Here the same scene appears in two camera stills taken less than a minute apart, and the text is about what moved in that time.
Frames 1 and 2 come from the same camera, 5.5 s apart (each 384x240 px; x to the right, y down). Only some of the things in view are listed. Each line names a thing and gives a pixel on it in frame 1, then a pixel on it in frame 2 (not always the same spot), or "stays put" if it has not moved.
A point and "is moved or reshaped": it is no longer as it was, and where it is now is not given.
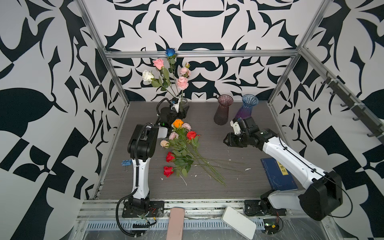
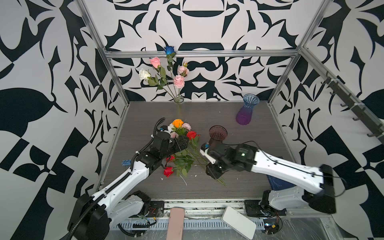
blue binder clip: (126, 163) stays put
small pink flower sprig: (184, 71) stays put
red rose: (191, 134) stays put
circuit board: (271, 226) stays put
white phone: (238, 223) stays put
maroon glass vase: (221, 115) → (217, 134)
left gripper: (182, 114) → (182, 143)
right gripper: (231, 139) → (212, 172)
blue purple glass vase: (248, 101) stays put
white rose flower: (147, 76) is moved or reshaped
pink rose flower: (159, 64) is moved or reshaped
